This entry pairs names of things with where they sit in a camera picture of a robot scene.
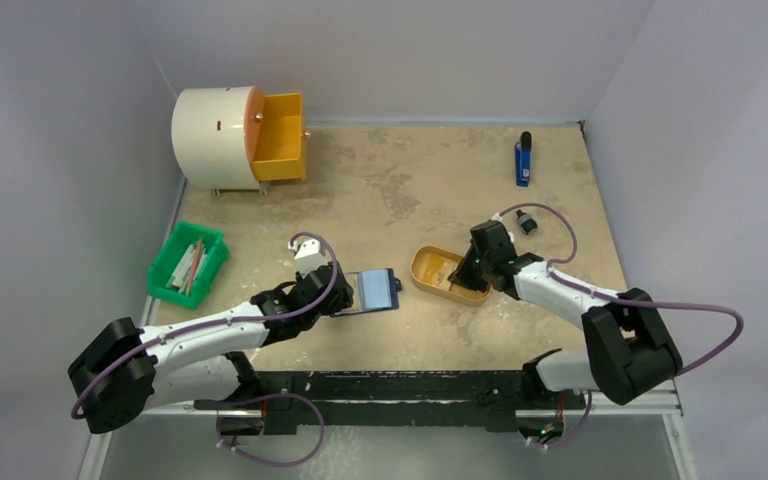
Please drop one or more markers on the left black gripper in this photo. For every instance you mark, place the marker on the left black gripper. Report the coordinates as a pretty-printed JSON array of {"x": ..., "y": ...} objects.
[{"x": 342, "y": 300}]

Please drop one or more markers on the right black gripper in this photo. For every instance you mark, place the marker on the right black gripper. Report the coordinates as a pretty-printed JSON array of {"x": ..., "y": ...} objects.
[{"x": 475, "y": 266}]

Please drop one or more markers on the blue leather card holder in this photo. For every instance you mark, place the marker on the blue leather card holder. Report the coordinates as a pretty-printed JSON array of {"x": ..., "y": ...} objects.
[{"x": 373, "y": 291}]

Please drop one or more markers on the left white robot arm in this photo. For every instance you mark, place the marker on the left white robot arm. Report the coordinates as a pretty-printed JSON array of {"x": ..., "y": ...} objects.
[{"x": 127, "y": 369}]

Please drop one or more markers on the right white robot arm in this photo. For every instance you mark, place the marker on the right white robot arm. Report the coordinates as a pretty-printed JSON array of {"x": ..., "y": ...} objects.
[{"x": 628, "y": 348}]

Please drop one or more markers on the tan oval plastic tray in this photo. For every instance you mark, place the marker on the tan oval plastic tray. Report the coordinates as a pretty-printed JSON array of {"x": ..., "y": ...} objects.
[{"x": 456, "y": 293}]

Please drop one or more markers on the small black grey knob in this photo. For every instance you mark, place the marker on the small black grey knob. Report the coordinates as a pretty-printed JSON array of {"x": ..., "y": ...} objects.
[{"x": 526, "y": 222}]

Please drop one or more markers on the sticks in green bin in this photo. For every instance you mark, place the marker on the sticks in green bin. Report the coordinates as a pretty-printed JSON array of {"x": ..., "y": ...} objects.
[{"x": 181, "y": 279}]

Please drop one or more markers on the green plastic bin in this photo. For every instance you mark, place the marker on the green plastic bin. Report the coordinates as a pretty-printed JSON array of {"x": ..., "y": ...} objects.
[{"x": 183, "y": 235}]

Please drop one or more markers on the blue black utility tool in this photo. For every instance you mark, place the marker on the blue black utility tool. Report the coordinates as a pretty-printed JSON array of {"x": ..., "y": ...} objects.
[{"x": 523, "y": 159}]

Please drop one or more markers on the orange plastic drawer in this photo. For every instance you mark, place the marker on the orange plastic drawer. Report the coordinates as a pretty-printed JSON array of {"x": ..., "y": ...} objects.
[{"x": 281, "y": 151}]

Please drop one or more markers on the white cylindrical drawer cabinet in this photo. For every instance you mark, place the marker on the white cylindrical drawer cabinet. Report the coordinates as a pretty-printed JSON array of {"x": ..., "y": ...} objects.
[{"x": 214, "y": 133}]

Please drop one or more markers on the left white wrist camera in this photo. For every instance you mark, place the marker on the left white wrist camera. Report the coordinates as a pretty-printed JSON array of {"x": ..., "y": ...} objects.
[{"x": 309, "y": 255}]

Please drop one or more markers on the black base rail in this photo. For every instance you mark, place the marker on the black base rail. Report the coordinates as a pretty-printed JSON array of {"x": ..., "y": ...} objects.
[{"x": 498, "y": 401}]

